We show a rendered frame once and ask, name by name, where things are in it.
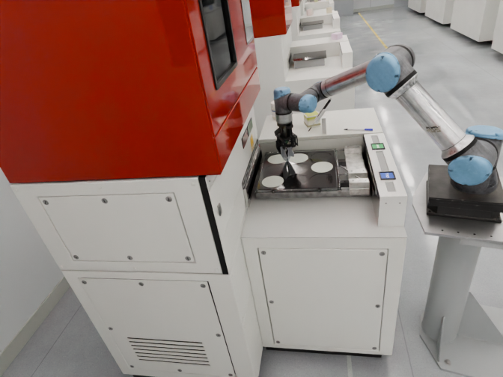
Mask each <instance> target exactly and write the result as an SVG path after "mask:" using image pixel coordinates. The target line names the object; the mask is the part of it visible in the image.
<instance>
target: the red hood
mask: <svg viewBox="0 0 503 377"><path fill-rule="evenodd" d="M259 92H260V80H259V74H258V68H257V56H256V51H255V44H254V33H253V27H252V16H251V10H250V4H249V0H0V168H1V169H2V171H3V173H4V175H5V176H6V177H7V180H8V181H9V183H35V182H54V181H72V180H108V179H126V178H145V177H180V176H198V175H221V173H222V171H223V169H224V167H225V165H226V162H227V160H228V158H229V156H230V154H231V151H232V149H233V148H234V145H235V143H236V141H237V139H238V137H239V135H240V133H241V130H242V128H243V126H244V124H245V122H246V119H247V117H248V115H249V113H250V111H251V109H252V106H253V105H254V102H255V100H256V98H257V95H258V94H259Z"/></svg>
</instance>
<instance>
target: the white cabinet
mask: <svg viewBox="0 0 503 377"><path fill-rule="evenodd" d="M406 239H407V238H241V240H242V244H243V250H244V254H245V259H246V265H247V269H248V274H249V280H250V284H251V290H252V295H253V299H254V305H255V310H256V314H257V320H258V324H259V328H260V335H261V339H262V343H263V347H266V350H278V351H289V352H310V353H320V354H331V355H352V356H364V357H375V358H381V357H382V355H392V350H393V344H394V333H395V327H396V321H397V309H398V303H399V297H400V286H401V280H402V274H403V262H404V256H405V250H406Z"/></svg>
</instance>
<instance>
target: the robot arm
mask: <svg viewBox="0 0 503 377"><path fill-rule="evenodd" d="M414 64H415V53H414V52H413V50H412V49H411V48H410V47H409V46H407V45H406V44H402V43H398V44H394V45H392V46H390V47H388V48H387V49H386V50H384V51H383V52H380V53H378V54H376V56H375V57H374V58H373V59H371V60H369V61H366V62H364V63H363V64H360V65H358V66H356V67H353V68H351V69H349V70H346V71H344V72H342V73H339V74H337V75H336V76H333V77H331V78H329V79H326V80H324V81H321V82H317V83H315V84H314V85H313V86H311V87H310V88H308V89H307V90H305V91H303V92H302V93H300V94H293V93H291V91H290V88H289V87H279V88H276V89H275V90H274V91H273V94H274V103H275V119H276V122H277V126H279V127H278V128H277V130H275V131H274V133H275V136H276V138H277V141H275V142H276V148H277V150H278V152H279V153H280V154H281V157H282V158H283V159H284V160H285V161H286V162H288V161H289V159H290V157H291V156H292V157H294V152H293V151H292V147H295V146H296V145H297V146H298V138H297V135H296V134H294V133H293V132H292V128H293V117H292V114H293V112H292V111H297V112H302V113H312V112H314V111H315V108H316V107H317V103H318V102H319V101H321V100H323V99H326V98H328V97H331V96H334V95H336V94H339V93H341V92H344V91H347V90H349V89H351V88H354V87H357V86H359V85H363V84H364V83H368V85H369V87H370V88H371V89H372V90H374V91H376V92H380V93H384V94H385V95H386V96H387V97H388V98H392V99H396V100H397V101H398V102H399V103H400V104H401V105H402V106H403V108H404V109H405V110H406V111H407V112H408V113H409V115H410V116H411V117H412V118H413V119H414V120H415V122H416V123H417V124H418V125H419V126H420V127H421V128H422V129H423V130H424V131H425V132H426V133H427V135H428V136H429V137H430V138H431V139H432V140H433V142H434V143H435V144H436V145H437V146H438V147H439V149H440V150H441V151H442V155H441V157H442V159H443V160H444V161H445V162H446V164H447V165H448V174H449V176H450V178H451V184H452V186H453V187H455V188H456V189H457V190H459V191H462V192H465V193H468V194H489V193H492V192H494V191H495V190H496V189H497V185H498V182H499V181H498V177H497V172H496V166H497V163H498V160H499V155H500V152H501V148H502V143H503V130H502V129H500V128H498V127H495V126H486V125H477V126H470V127H468V128H467V129H466V133H464V132H463V130H462V129H461V128H460V127H459V126H458V125H457V124H456V123H455V122H454V121H453V120H452V119H451V117H450V116H449V115H448V114H447V113H446V112H445V111H444V109H443V108H442V107H441V106H440V105H439V104H438V103H437V101H435V99H434V98H432V96H431V95H430V94H429V93H428V92H427V91H426V90H425V89H424V87H423V86H422V85H421V84H420V83H419V82H418V80H417V78H418V73H417V72H416V71H415V69H414V68H413V67H414ZM296 140H297V143H296ZM285 148H286V149H287V152H286V153H285Z"/></svg>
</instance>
